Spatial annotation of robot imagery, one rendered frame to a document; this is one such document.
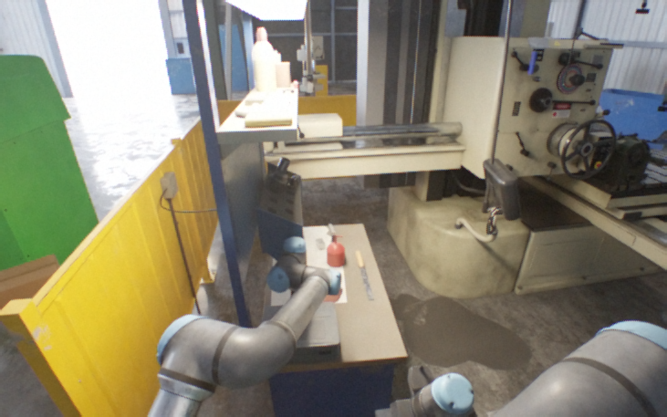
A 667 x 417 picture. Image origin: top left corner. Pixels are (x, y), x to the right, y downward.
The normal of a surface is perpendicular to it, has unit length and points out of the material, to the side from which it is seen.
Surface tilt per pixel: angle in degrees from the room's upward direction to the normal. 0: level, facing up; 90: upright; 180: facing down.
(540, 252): 90
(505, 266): 90
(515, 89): 90
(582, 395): 27
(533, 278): 90
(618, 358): 15
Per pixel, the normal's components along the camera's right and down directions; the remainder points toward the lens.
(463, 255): -0.29, 0.44
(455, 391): 0.18, -0.64
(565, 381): -0.53, -0.84
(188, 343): -0.15, -0.59
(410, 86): 0.15, 0.45
